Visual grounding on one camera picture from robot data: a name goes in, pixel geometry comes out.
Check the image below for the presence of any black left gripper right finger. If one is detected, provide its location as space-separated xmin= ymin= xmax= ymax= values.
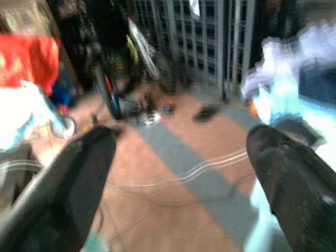
xmin=246 ymin=124 xmax=336 ymax=252

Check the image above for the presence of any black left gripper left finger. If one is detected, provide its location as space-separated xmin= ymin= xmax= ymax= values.
xmin=0 ymin=125 xmax=120 ymax=252

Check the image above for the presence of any white plastic bag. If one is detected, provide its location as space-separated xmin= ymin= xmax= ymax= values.
xmin=0 ymin=81 xmax=53 ymax=153

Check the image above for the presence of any black slipper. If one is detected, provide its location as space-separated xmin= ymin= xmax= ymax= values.
xmin=193 ymin=103 xmax=220 ymax=123

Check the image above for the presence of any pale lilac white cloth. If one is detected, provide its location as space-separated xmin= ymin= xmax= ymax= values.
xmin=240 ymin=23 xmax=336 ymax=100

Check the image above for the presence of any red cloth bag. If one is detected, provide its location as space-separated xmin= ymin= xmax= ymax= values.
xmin=0 ymin=34 xmax=61 ymax=95

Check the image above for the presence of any small orange blue toy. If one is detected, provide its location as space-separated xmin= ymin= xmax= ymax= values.
xmin=161 ymin=101 xmax=175 ymax=115

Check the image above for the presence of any white metal window grille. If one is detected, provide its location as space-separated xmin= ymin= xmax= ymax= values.
xmin=131 ymin=0 xmax=257 ymax=92

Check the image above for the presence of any thin white cable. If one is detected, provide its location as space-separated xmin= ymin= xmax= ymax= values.
xmin=0 ymin=151 xmax=249 ymax=188

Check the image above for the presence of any bicycle with black frame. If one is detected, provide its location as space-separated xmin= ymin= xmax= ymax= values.
xmin=86 ymin=15 xmax=176 ymax=119

